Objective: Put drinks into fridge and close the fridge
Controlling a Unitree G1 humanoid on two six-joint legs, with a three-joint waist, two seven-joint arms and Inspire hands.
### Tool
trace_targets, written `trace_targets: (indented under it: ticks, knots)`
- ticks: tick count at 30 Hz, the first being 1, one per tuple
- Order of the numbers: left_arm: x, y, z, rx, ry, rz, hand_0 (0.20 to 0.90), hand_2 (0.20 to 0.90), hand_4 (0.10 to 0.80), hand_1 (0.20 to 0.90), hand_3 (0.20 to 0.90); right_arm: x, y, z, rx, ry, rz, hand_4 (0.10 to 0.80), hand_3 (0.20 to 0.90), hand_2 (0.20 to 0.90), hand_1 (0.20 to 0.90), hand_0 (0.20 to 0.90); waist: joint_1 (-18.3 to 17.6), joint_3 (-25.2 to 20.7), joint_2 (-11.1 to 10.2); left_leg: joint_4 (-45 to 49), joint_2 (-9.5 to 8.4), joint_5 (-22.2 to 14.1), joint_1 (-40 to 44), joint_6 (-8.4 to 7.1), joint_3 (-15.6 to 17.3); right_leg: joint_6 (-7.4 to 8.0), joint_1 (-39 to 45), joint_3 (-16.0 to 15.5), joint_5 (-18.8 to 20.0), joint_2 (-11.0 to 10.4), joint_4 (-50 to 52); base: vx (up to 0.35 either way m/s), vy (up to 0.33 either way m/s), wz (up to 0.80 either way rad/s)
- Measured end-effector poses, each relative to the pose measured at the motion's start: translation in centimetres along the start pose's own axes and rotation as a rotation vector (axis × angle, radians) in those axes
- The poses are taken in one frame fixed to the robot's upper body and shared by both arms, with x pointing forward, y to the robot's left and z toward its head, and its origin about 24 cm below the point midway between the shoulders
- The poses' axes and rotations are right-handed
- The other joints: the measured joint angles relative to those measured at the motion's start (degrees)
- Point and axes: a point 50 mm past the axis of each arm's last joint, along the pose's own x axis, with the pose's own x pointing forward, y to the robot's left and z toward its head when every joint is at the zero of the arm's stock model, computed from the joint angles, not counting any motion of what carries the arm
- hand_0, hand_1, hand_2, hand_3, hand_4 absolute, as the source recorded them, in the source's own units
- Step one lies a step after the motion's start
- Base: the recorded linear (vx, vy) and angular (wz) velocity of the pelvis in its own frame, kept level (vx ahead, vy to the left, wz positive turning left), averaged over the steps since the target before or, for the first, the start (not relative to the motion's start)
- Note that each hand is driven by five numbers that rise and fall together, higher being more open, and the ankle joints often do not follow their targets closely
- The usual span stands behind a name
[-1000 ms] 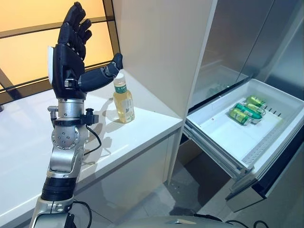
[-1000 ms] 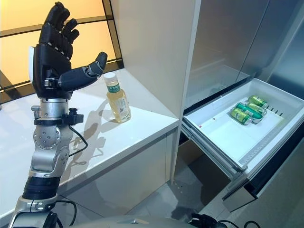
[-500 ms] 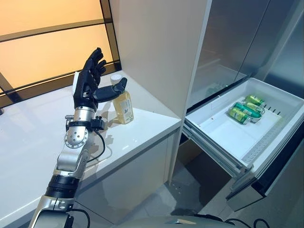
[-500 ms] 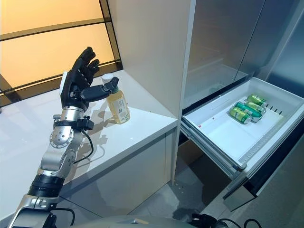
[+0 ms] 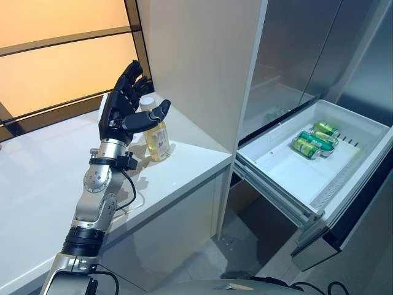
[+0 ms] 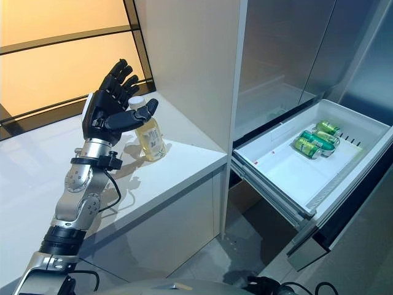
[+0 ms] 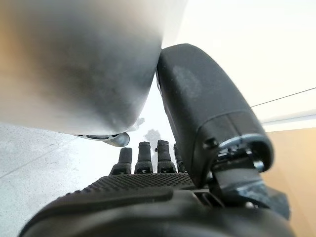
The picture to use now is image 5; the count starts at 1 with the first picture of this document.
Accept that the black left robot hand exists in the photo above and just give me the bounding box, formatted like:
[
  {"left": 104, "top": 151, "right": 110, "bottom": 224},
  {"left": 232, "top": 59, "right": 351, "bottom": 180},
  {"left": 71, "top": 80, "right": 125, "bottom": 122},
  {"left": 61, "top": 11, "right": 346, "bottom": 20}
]
[{"left": 98, "top": 60, "right": 171, "bottom": 145}]

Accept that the clear tea bottle white cap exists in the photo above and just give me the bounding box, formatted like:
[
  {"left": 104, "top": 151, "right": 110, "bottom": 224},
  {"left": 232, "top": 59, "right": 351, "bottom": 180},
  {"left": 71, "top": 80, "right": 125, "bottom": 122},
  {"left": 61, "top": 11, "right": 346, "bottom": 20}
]
[{"left": 139, "top": 96, "right": 171, "bottom": 162}]

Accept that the stainless steel fridge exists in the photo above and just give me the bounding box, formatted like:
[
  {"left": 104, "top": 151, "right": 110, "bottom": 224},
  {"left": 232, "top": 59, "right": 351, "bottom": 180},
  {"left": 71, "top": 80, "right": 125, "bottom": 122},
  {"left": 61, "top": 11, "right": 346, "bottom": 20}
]
[{"left": 225, "top": 0, "right": 393, "bottom": 246}]

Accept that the white fridge drawer steel front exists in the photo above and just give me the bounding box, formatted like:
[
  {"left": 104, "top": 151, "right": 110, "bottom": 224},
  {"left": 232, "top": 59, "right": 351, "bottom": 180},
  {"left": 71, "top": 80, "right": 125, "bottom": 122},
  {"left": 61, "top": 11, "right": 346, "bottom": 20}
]
[{"left": 235, "top": 98, "right": 393, "bottom": 273}]

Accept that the tall white cabinet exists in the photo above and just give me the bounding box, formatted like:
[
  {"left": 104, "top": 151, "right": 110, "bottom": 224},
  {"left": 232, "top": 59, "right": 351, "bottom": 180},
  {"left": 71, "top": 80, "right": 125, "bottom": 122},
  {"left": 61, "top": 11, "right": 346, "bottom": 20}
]
[{"left": 136, "top": 0, "right": 268, "bottom": 243}]

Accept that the white counter cabinet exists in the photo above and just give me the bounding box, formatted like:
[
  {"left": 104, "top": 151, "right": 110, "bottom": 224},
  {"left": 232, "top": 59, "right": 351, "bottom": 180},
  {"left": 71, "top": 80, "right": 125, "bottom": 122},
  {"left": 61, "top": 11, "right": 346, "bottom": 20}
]
[{"left": 0, "top": 92, "right": 233, "bottom": 295}]

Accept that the brown cardboard box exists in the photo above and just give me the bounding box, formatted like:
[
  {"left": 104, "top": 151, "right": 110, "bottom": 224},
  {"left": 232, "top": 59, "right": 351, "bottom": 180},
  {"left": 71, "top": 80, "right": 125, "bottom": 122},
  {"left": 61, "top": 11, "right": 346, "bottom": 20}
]
[{"left": 230, "top": 181, "right": 259, "bottom": 213}]

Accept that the light green drink can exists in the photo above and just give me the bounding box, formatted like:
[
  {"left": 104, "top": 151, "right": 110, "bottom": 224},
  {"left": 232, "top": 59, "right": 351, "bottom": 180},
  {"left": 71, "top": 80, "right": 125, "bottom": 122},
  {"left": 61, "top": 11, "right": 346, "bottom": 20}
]
[
  {"left": 312, "top": 121, "right": 339, "bottom": 136},
  {"left": 290, "top": 138, "right": 322, "bottom": 160},
  {"left": 309, "top": 131, "right": 338, "bottom": 147}
]

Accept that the dark green drink can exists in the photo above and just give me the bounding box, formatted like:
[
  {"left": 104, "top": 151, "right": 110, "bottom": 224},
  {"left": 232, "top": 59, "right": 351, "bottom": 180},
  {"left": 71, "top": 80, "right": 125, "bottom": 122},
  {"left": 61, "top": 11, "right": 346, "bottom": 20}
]
[{"left": 298, "top": 130, "right": 335, "bottom": 156}]

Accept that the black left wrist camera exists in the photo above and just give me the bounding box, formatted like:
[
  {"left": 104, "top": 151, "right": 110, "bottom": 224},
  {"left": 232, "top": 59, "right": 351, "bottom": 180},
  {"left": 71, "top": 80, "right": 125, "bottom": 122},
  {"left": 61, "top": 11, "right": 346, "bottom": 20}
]
[{"left": 115, "top": 151, "right": 138, "bottom": 169}]

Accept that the backlit orange panel black frame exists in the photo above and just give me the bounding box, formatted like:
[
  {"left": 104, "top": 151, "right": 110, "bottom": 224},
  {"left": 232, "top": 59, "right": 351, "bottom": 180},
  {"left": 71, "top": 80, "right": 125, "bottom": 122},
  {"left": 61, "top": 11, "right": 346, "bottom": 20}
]
[{"left": 0, "top": 0, "right": 154, "bottom": 142}]

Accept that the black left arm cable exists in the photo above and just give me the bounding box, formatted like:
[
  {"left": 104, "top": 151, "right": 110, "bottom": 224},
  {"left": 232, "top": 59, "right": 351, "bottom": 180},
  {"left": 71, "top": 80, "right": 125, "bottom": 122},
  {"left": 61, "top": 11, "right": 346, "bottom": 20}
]
[{"left": 91, "top": 168, "right": 138, "bottom": 295}]

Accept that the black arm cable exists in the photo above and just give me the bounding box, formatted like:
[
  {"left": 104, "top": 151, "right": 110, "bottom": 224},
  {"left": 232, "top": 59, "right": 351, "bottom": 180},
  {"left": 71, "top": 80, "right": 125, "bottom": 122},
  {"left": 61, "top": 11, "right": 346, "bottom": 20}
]
[
  {"left": 91, "top": 168, "right": 138, "bottom": 295},
  {"left": 250, "top": 275, "right": 348, "bottom": 295}
]

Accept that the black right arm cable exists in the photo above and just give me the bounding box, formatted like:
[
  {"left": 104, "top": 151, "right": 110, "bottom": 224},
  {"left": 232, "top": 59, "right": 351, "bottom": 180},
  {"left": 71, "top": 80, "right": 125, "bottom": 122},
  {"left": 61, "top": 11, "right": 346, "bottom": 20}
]
[{"left": 250, "top": 275, "right": 348, "bottom": 295}]

